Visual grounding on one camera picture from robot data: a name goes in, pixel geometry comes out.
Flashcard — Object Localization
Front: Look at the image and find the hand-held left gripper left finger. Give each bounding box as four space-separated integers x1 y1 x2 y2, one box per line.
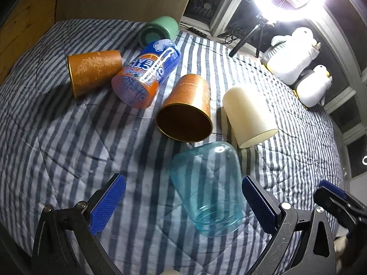
31 173 127 275

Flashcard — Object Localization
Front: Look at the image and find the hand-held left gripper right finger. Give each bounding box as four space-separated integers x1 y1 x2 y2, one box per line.
242 175 336 275

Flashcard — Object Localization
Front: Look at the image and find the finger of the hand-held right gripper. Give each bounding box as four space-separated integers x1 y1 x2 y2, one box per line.
313 180 367 235

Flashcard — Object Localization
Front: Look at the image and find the clear blue glass cup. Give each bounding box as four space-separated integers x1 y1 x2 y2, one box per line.
170 141 244 237

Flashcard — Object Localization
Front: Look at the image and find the cream plastic cup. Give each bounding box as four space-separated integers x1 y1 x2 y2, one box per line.
222 83 279 149

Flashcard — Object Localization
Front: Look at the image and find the plain orange metal cup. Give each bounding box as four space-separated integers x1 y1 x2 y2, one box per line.
156 74 213 143

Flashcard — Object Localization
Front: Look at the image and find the blue and orange printed cup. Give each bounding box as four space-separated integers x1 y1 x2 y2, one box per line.
111 39 181 109

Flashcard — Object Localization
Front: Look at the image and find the orange cup with floral pattern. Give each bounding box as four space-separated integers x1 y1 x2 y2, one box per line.
67 49 123 99

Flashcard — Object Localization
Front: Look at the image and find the green ceramic cup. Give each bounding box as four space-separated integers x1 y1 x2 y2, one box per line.
137 15 180 47

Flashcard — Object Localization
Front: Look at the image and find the blue striped quilt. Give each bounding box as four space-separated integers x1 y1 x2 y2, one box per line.
0 19 349 275

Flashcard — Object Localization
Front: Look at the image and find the small white penguin plush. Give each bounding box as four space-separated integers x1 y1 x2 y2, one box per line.
293 65 334 106

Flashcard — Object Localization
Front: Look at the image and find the large white penguin plush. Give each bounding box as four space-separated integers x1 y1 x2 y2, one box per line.
260 27 322 85

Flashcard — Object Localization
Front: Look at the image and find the black tripod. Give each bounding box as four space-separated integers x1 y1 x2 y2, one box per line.
228 13 276 58

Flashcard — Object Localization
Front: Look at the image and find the black power strip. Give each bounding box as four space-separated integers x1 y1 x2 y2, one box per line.
183 25 213 38

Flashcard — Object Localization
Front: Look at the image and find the wooden headboard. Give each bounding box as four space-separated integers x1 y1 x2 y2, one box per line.
0 0 201 85

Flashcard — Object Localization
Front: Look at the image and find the black cable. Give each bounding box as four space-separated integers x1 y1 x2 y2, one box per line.
217 23 253 45

